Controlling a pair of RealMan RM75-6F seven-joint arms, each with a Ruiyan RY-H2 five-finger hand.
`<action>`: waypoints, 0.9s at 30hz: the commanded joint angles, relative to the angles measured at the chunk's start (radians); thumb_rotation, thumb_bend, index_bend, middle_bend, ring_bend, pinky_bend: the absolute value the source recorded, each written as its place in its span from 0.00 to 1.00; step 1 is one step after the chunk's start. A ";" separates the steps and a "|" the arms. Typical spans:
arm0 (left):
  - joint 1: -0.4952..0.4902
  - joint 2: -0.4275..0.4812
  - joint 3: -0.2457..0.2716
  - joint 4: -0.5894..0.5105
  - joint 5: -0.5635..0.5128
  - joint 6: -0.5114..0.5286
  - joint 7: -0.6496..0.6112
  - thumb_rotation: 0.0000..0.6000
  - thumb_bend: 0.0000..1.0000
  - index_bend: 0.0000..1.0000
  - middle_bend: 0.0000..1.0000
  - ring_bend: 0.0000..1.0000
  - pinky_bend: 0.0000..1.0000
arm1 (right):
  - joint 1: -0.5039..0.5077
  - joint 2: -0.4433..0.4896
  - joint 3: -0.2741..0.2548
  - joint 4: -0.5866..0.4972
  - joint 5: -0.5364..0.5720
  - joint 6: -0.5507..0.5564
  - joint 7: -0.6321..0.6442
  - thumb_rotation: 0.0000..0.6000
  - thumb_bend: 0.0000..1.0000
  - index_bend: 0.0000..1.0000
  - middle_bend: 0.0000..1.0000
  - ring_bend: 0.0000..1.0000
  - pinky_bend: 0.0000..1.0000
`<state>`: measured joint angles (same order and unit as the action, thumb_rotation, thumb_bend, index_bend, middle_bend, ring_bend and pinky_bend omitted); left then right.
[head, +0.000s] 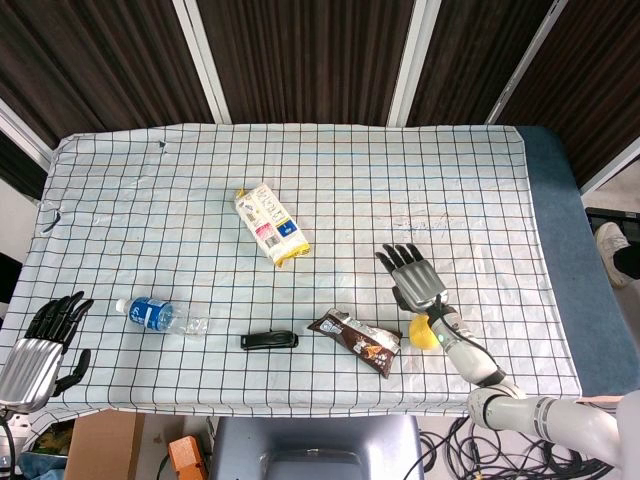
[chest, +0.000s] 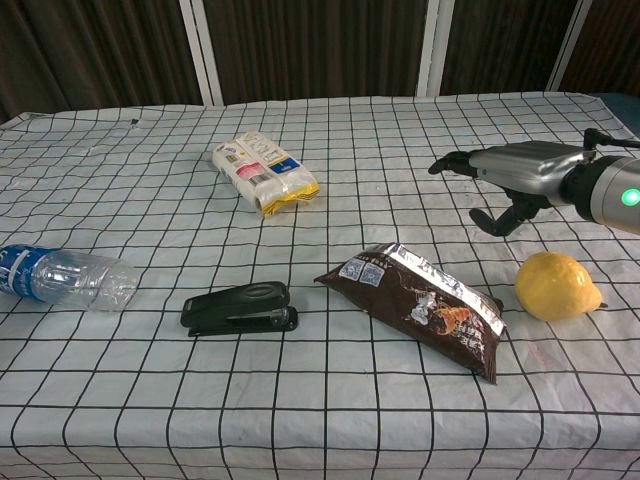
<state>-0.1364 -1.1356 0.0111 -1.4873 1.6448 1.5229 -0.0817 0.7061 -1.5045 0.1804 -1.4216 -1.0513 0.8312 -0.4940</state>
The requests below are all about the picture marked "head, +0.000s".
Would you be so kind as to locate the clear blue-label water bottle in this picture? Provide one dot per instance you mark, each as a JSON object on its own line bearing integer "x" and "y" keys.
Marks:
{"x": 156, "y": 316}

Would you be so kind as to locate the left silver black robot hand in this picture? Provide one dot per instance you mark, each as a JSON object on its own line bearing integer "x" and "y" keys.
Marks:
{"x": 30, "y": 357}

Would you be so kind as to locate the blue table pad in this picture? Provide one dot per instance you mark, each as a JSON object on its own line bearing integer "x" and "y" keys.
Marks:
{"x": 565, "y": 240}

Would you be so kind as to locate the cardboard box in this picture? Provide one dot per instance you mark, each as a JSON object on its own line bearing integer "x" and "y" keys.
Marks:
{"x": 102, "y": 446}

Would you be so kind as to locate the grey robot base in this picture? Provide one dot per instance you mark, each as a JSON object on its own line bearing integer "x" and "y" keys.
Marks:
{"x": 315, "y": 447}

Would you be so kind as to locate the white checkered tablecloth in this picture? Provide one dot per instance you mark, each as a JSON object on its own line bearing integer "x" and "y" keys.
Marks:
{"x": 280, "y": 260}

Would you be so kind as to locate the white sneaker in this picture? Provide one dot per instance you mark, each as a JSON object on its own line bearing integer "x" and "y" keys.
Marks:
{"x": 612, "y": 252}

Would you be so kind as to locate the black folding tool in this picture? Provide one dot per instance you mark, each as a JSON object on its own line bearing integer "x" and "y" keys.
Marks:
{"x": 270, "y": 339}

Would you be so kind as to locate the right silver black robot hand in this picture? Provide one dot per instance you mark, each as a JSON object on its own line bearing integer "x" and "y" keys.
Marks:
{"x": 418, "y": 282}

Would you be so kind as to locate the brown chocolate snack wrapper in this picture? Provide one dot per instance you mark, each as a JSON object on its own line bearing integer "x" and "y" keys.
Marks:
{"x": 359, "y": 341}

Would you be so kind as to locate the white yellow snack bag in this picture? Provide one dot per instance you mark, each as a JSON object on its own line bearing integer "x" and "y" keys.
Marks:
{"x": 271, "y": 224}

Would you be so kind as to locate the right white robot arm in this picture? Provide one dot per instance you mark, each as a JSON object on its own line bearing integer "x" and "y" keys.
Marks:
{"x": 505, "y": 380}

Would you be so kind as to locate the orange box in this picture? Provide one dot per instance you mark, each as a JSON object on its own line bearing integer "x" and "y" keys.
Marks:
{"x": 186, "y": 457}

